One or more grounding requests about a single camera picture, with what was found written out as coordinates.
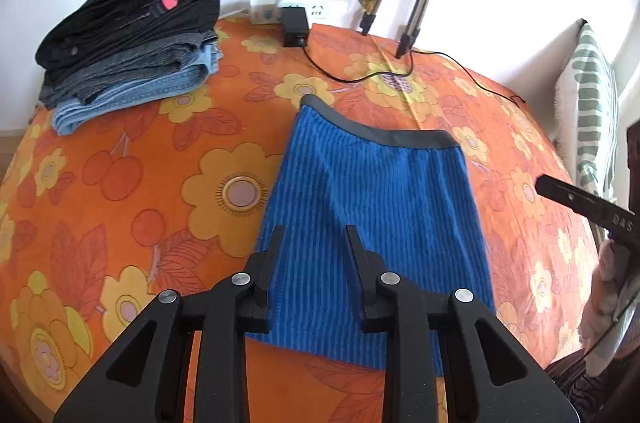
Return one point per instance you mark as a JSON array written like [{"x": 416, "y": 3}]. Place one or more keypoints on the person's leg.
[{"x": 595, "y": 388}]

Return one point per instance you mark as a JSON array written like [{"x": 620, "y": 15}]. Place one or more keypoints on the grey tweed pants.
[{"x": 125, "y": 68}]

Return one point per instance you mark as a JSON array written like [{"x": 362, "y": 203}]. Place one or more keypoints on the orange floral bedsheet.
[{"x": 150, "y": 183}]

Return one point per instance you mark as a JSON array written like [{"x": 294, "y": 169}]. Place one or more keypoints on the black power adapter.
[{"x": 295, "y": 25}]

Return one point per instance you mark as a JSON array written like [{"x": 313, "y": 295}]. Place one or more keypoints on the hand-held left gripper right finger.
[{"x": 361, "y": 265}]

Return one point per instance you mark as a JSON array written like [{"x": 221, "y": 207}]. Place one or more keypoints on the person's right forearm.
[{"x": 607, "y": 303}]

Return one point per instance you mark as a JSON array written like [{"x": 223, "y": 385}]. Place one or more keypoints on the white power strip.
[{"x": 265, "y": 10}]

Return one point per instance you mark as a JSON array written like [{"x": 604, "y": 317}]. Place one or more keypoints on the green striped pillow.
[{"x": 592, "y": 103}]

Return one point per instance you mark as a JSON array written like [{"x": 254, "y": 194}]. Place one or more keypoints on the blue striped pants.
[{"x": 370, "y": 183}]

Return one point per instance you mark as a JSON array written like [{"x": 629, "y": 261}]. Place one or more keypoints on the light blue jeans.
[{"x": 140, "y": 95}]

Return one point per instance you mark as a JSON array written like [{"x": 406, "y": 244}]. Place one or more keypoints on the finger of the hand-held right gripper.
[{"x": 565, "y": 192}]

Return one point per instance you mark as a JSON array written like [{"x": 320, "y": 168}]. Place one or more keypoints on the black pants with pink tag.
[{"x": 125, "y": 18}]

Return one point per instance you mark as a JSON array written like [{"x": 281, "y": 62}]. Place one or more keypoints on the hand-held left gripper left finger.
[{"x": 269, "y": 265}]

